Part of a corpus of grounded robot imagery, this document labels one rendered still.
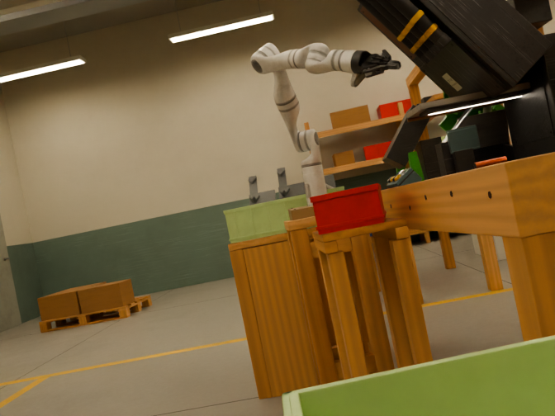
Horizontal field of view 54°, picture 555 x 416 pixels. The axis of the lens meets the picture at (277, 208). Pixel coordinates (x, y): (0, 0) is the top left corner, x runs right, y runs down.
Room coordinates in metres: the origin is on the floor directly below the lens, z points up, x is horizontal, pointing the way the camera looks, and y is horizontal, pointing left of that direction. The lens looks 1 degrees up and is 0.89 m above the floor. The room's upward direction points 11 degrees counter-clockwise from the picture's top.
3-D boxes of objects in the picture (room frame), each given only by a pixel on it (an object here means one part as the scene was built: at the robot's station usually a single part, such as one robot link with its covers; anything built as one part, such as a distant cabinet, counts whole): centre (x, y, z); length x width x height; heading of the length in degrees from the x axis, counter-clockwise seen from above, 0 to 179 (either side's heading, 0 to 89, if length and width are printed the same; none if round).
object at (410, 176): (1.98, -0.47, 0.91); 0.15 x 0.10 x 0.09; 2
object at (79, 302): (7.23, 2.63, 0.22); 1.20 x 0.81 x 0.44; 81
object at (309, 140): (2.38, -0.19, 1.14); 0.09 x 0.09 x 0.17; 67
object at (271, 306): (2.92, -0.09, 0.39); 0.68 x 0.52 x 0.79; 82
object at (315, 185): (2.39, -0.18, 0.98); 0.09 x 0.09 x 0.17; 4
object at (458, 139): (1.70, -0.62, 0.97); 0.10 x 0.02 x 0.14; 92
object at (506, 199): (1.79, -0.49, 0.82); 1.50 x 0.14 x 0.15; 2
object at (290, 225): (2.39, -0.18, 0.83); 0.32 x 0.32 x 0.04; 2
